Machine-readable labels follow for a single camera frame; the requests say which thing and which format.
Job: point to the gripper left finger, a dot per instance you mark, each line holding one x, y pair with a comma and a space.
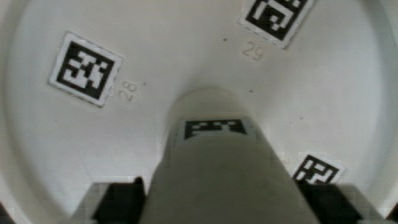
112, 203

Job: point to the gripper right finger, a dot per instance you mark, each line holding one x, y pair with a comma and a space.
334, 202

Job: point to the white cylindrical table leg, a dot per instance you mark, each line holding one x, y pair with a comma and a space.
220, 182

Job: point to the white round table top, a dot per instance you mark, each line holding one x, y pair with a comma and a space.
103, 58

